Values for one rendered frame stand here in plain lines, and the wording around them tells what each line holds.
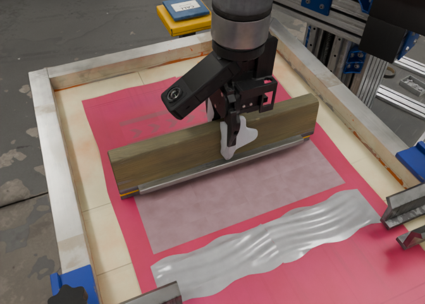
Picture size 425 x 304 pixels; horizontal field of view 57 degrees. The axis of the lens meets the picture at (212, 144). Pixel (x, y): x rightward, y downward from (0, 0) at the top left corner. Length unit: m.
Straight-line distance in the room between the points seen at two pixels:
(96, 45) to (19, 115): 0.75
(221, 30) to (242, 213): 0.29
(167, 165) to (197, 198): 0.08
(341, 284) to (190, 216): 0.24
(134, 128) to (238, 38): 0.35
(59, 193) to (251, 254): 0.31
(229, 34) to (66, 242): 0.36
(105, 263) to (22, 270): 1.21
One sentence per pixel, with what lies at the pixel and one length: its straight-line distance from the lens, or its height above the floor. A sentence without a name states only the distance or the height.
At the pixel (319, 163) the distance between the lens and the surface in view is 0.72.
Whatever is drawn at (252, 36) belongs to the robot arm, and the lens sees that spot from 0.50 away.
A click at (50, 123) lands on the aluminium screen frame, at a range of 0.77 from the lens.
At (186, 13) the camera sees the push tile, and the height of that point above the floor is 0.97.
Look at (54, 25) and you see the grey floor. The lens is 3.16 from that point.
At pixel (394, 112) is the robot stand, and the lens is 2.09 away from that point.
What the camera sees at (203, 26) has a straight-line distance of 1.08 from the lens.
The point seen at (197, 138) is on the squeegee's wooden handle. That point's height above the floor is 1.05.
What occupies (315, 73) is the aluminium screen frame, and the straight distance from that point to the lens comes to 0.86.
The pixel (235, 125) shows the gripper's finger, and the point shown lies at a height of 1.09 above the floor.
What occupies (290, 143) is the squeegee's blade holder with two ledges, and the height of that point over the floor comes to 0.99.
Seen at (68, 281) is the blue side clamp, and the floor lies 1.00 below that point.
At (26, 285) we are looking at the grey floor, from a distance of 1.77.
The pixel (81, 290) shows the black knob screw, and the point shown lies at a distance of 0.48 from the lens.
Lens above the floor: 1.49
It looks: 47 degrees down
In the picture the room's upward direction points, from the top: straight up
